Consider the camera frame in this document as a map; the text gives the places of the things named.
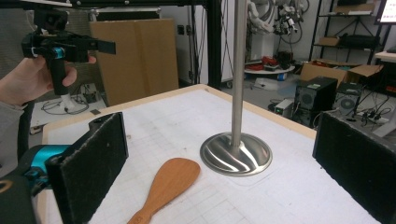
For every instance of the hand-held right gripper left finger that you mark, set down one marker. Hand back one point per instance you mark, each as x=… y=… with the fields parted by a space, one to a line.
x=90 y=168

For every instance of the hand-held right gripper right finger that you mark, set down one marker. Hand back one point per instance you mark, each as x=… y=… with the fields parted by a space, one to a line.
x=358 y=165

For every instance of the wooden spatula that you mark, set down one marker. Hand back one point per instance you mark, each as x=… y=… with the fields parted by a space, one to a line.
x=174 y=180

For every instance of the metal utensil stand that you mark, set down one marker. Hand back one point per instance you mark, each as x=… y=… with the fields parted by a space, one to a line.
x=239 y=93

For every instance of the brown cardboard sheet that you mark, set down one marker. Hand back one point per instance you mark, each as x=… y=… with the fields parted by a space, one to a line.
x=137 y=59

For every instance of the black computer tower green label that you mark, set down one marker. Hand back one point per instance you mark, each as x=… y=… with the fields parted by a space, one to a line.
x=314 y=96

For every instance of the small white box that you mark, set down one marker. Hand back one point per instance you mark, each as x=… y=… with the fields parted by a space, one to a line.
x=284 y=108

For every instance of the white grid mat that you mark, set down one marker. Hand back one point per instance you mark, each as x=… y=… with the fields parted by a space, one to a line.
x=174 y=124

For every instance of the open cardboard box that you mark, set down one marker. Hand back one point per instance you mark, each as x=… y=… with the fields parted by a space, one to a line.
x=323 y=71

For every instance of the black bag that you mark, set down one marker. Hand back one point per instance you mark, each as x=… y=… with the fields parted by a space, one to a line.
x=358 y=41

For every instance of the small cardboard box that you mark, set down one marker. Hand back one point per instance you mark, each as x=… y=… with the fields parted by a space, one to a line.
x=329 y=41

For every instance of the round white table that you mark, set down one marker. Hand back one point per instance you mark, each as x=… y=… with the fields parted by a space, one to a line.
x=267 y=71

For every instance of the black shelf rack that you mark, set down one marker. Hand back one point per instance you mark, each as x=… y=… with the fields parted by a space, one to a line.
x=323 y=25

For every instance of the monitor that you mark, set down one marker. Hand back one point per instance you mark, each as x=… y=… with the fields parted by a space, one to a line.
x=387 y=11

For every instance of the white robot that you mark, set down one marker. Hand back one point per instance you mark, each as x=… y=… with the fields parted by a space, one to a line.
x=263 y=37

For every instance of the black frame post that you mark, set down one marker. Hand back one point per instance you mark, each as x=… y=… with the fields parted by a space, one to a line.
x=214 y=43

